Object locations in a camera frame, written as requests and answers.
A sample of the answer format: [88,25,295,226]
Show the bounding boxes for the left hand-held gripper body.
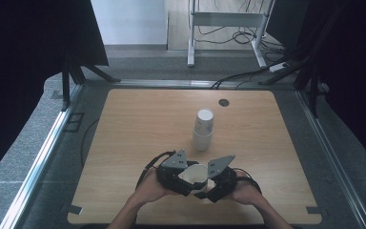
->
[155,149,202,197]

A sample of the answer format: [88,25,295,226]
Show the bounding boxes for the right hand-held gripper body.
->
[203,155,238,202]

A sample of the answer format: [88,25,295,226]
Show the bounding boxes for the white paper cup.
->
[192,130,214,153]
[193,108,215,136]
[177,163,216,193]

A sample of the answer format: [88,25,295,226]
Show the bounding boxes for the person's left hand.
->
[135,168,179,205]

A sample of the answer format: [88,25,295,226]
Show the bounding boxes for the person's right hand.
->
[224,170,264,206]

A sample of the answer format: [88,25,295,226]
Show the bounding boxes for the black tape floor square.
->
[64,112,86,134]

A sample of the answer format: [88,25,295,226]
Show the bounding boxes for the white power strip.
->
[268,61,290,73]

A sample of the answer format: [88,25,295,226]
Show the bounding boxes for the black tripod stand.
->
[258,6,332,119]
[60,60,122,112]

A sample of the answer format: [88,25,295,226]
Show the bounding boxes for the white metal stand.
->
[187,0,276,69]

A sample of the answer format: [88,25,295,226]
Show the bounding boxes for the black curtain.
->
[0,0,110,189]
[266,0,366,176]

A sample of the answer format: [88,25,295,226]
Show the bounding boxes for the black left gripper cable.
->
[134,150,177,191]

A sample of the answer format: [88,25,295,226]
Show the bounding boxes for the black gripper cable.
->
[134,150,177,191]
[232,167,263,196]

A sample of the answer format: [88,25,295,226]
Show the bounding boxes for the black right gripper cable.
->
[232,167,263,196]

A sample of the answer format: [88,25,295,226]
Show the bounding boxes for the aluminium floor rail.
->
[85,78,299,91]
[295,90,366,229]
[0,83,84,229]

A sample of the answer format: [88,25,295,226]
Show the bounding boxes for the thin black floor cable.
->
[80,117,100,169]

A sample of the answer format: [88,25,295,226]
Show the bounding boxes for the long black floor cable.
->
[211,56,288,91]

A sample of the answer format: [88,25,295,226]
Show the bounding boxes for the tangle of black floor cables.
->
[196,25,288,55]

